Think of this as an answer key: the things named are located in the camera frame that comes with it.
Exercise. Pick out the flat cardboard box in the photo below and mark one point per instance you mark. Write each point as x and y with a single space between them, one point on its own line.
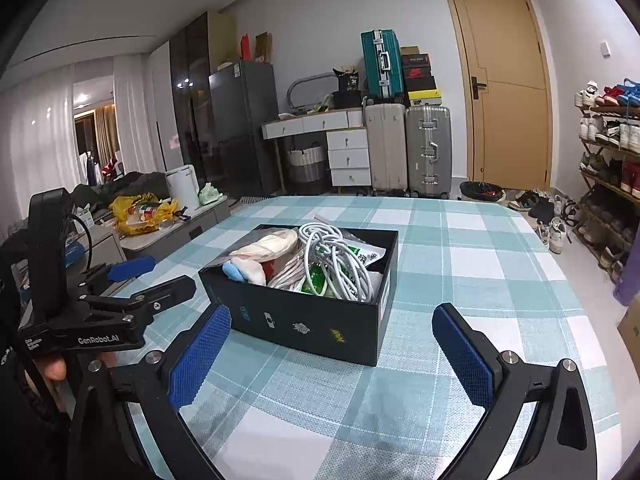
263 46

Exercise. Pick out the grey refrigerator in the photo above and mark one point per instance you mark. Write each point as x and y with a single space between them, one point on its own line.
245 125

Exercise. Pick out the teal suitcase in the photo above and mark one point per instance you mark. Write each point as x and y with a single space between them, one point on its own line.
381 62

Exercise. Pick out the black cardboard box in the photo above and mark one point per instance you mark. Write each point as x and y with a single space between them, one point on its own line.
300 330

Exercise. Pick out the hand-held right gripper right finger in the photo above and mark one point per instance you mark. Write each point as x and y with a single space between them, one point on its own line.
465 355

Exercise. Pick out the pile of shoes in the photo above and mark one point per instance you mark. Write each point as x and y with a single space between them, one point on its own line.
545 215

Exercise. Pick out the wooden shoe rack with shoes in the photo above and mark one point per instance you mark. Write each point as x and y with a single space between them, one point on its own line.
610 170

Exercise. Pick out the brown cardboard box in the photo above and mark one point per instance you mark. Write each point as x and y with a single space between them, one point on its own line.
631 335

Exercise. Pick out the white sheer curtain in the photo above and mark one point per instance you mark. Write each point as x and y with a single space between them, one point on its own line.
135 115
35 160

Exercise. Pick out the blue cloth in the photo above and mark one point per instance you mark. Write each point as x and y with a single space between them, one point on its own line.
232 272

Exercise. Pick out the pale green bag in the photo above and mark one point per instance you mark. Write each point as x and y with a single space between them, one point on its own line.
209 194

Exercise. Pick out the beige suitcase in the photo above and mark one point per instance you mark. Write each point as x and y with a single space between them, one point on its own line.
386 150

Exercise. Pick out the black bag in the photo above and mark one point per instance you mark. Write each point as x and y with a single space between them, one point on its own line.
347 85

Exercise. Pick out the yellow plastic bag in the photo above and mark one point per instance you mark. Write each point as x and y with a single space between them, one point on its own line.
140 215

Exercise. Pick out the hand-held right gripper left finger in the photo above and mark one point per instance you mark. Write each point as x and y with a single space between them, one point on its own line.
197 355

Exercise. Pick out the red bag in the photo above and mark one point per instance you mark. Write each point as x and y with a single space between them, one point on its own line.
245 47

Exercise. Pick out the purple bag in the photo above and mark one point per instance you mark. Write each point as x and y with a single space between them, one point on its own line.
629 280

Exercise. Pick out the grey low cabinet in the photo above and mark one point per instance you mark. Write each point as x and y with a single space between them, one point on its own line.
185 232

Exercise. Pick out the white desk with drawers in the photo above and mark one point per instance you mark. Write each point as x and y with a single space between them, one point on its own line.
350 157

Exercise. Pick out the brown shoe box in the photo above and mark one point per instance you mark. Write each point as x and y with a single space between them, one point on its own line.
410 50

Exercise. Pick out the silver suitcase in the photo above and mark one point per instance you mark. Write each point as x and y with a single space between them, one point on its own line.
427 152

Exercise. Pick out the wall switch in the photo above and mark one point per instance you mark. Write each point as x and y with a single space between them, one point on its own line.
605 49

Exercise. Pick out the black red shoe box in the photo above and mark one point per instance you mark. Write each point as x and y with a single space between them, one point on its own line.
416 71

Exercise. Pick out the grey white laundry basket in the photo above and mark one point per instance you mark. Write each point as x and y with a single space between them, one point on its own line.
306 162

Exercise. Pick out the white bin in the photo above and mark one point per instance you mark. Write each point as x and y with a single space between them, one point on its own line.
182 187

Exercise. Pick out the yellow black shoe box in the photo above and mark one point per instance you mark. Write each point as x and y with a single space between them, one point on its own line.
422 96

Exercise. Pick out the wooden door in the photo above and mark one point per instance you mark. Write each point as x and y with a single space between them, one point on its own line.
505 125

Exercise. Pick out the dark clothes pile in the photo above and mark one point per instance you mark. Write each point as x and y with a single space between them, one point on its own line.
125 185

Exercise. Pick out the white printed packet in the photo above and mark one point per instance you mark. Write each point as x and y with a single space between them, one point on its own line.
367 256

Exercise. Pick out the person's left forearm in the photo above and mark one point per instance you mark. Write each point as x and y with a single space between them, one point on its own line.
20 400

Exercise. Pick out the person's left hand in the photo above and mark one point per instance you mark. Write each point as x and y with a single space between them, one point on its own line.
52 370

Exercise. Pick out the dark wardrobe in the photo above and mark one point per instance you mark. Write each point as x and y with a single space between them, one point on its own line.
192 85

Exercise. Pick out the silver metal frame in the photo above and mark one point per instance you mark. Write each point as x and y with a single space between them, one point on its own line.
310 79

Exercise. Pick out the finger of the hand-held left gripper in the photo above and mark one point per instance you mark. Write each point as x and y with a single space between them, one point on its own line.
132 267
165 292

